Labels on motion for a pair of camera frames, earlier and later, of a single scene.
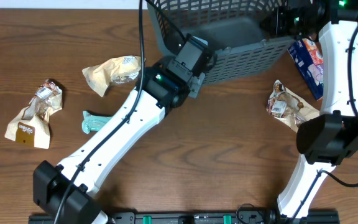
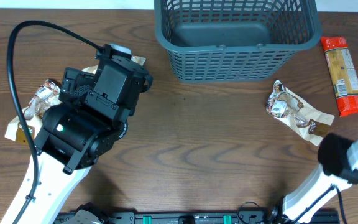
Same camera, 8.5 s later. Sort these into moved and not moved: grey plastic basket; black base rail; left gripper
Moved: left gripper
Not moved: black base rail; grey plastic basket
